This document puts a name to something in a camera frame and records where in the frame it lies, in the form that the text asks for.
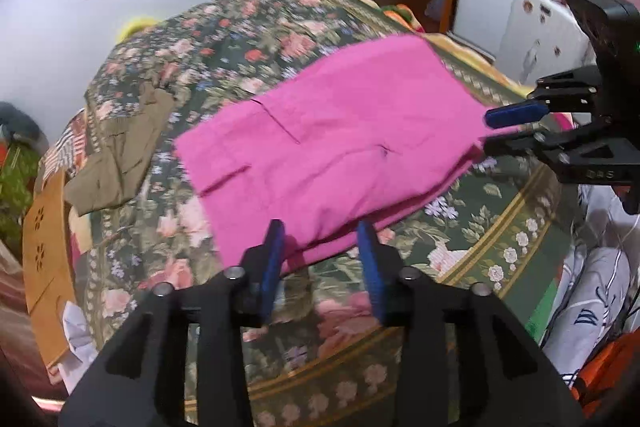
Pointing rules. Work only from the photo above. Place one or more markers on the orange cloth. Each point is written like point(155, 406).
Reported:
point(607, 369)

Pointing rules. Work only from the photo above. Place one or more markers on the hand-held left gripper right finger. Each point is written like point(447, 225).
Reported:
point(371, 264)

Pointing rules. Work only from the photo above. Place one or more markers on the olive green garment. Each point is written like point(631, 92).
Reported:
point(120, 152)

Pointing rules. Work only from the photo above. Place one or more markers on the white patterned pillow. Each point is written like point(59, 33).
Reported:
point(587, 307)

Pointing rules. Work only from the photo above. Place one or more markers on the pink pants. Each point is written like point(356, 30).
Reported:
point(330, 132)

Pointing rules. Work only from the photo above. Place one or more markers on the floral bed blanket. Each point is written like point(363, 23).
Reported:
point(310, 187)

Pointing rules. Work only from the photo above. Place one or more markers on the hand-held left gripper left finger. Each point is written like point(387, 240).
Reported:
point(272, 257)

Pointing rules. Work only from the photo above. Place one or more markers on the yellow cloth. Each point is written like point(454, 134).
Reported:
point(134, 28)

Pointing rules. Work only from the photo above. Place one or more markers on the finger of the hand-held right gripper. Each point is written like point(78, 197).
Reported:
point(515, 114)
point(520, 142)

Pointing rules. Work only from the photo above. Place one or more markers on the wooden headboard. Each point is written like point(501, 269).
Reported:
point(45, 267)

